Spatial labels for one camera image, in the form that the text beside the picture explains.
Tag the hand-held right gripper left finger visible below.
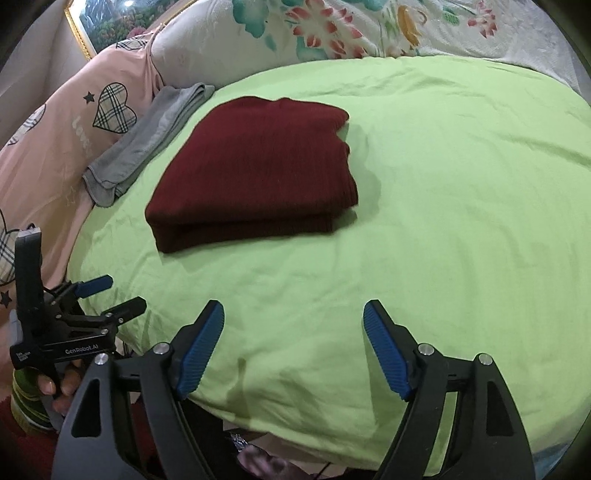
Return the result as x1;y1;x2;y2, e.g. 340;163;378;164
51;300;227;480

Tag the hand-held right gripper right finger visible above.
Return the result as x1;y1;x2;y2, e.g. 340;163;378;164
362;299;536;480

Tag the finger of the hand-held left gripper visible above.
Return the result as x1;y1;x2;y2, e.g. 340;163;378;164
46;274;115;306
68;296;147;331

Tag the maroon knit sweater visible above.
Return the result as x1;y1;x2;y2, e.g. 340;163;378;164
144;96;360;254

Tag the person's left forearm striped sleeve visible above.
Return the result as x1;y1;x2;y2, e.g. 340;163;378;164
9;368;62;433

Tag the person's left hand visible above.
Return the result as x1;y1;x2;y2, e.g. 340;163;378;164
37;363;87;415

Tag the pink heart print pillow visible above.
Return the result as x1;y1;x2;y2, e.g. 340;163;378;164
0;28;168;315

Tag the light green bed sheet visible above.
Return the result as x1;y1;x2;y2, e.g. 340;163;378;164
65;55;591;478

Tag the grey folded cloth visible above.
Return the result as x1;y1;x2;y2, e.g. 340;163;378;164
82;82;217;208

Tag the dark red cloth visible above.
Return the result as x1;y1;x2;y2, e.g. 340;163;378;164
0;401;58;480

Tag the gold framed picture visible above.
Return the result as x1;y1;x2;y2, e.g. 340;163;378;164
64;0;200;61

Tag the white floral printed blanket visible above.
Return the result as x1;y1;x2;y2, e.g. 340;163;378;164
152;0;591;95

